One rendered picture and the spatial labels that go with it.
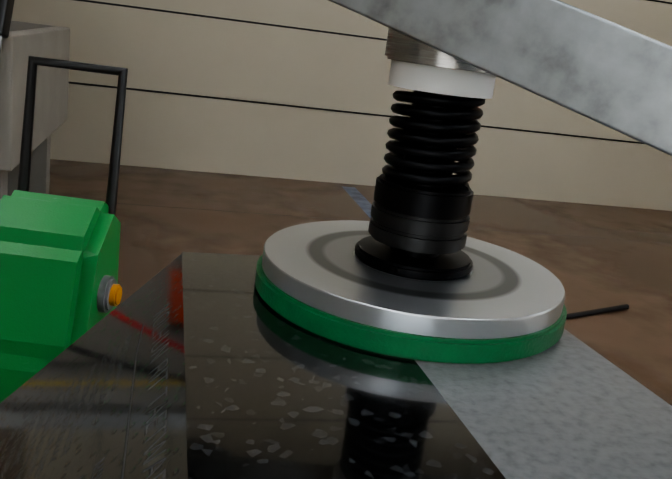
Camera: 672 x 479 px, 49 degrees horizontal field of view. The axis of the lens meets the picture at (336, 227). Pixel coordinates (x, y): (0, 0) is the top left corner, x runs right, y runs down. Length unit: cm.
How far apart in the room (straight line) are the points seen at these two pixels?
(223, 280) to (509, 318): 20
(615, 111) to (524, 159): 510
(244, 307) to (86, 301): 114
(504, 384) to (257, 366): 14
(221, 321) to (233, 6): 448
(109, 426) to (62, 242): 121
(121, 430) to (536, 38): 30
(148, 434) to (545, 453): 19
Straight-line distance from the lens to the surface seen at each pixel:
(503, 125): 541
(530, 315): 46
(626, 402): 45
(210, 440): 34
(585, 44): 43
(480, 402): 40
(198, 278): 52
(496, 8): 44
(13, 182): 392
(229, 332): 44
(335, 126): 504
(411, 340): 43
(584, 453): 38
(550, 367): 47
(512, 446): 37
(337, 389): 39
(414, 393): 40
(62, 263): 159
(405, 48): 48
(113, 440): 40
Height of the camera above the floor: 100
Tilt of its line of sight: 15 degrees down
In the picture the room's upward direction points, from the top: 7 degrees clockwise
